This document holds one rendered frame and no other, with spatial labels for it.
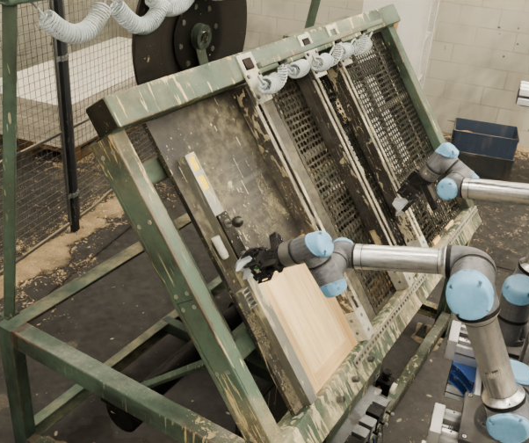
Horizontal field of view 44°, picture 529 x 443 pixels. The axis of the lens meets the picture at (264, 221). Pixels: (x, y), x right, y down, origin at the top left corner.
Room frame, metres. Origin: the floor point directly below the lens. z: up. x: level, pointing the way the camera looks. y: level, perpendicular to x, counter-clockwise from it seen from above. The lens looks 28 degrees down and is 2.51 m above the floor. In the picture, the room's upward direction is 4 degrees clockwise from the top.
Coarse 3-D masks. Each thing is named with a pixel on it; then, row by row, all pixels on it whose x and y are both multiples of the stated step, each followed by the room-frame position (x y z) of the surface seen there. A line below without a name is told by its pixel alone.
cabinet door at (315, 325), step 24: (264, 288) 1.88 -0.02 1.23; (288, 288) 1.96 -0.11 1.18; (312, 288) 2.05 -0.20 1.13; (288, 312) 1.89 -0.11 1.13; (312, 312) 1.98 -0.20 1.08; (336, 312) 2.06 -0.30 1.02; (288, 336) 1.82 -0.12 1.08; (312, 336) 1.90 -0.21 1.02; (336, 336) 1.99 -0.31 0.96; (312, 360) 1.83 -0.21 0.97; (336, 360) 1.91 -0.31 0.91; (312, 384) 1.76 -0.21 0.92
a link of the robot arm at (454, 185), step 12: (444, 180) 2.14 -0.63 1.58; (456, 180) 2.14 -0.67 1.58; (468, 180) 2.12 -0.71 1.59; (480, 180) 2.10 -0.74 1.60; (492, 180) 2.09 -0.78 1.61; (444, 192) 2.12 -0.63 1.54; (456, 192) 2.11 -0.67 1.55; (468, 192) 2.09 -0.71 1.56; (480, 192) 2.07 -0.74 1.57; (492, 192) 2.05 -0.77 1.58; (504, 192) 2.03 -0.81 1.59; (516, 192) 2.01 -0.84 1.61; (528, 192) 1.99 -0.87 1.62; (516, 204) 2.02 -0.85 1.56; (528, 204) 1.99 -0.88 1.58
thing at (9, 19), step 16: (0, 0) 2.02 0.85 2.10; (16, 0) 1.98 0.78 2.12; (32, 0) 2.03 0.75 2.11; (320, 0) 3.87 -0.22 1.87; (16, 16) 2.01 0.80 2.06; (16, 32) 2.02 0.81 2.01; (16, 48) 2.02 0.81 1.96; (16, 64) 2.03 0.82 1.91; (16, 80) 2.03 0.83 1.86; (16, 96) 2.04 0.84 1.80; (16, 112) 2.05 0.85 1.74; (16, 128) 2.06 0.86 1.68; (16, 144) 2.07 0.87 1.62; (16, 160) 2.08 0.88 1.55; (16, 176) 2.09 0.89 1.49; (192, 368) 1.75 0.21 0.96; (144, 384) 1.87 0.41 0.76
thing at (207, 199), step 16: (192, 176) 1.94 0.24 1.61; (208, 192) 1.93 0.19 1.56; (208, 208) 1.90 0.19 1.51; (224, 240) 1.87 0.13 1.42; (240, 272) 1.83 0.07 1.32; (256, 288) 1.82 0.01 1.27; (272, 320) 1.79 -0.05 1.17; (272, 336) 1.76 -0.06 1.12; (288, 352) 1.75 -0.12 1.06; (288, 368) 1.73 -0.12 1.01; (304, 384) 1.71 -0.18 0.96; (304, 400) 1.69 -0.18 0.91
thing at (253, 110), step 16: (240, 64) 2.34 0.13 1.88; (256, 80) 2.36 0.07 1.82; (240, 96) 2.35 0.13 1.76; (256, 96) 2.30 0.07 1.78; (256, 112) 2.32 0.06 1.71; (256, 128) 2.32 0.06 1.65; (272, 128) 2.33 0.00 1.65; (272, 144) 2.28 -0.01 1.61; (272, 160) 2.28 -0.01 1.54; (288, 160) 2.29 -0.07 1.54; (272, 176) 2.27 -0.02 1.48; (288, 176) 2.24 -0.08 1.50; (288, 192) 2.24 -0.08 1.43; (304, 192) 2.25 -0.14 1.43; (288, 208) 2.23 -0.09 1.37; (304, 208) 2.20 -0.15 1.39; (304, 224) 2.20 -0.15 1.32; (320, 224) 2.21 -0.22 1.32; (352, 288) 2.14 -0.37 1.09; (352, 304) 2.08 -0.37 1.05; (352, 320) 2.07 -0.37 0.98; (368, 320) 2.10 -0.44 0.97; (368, 336) 2.04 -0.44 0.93
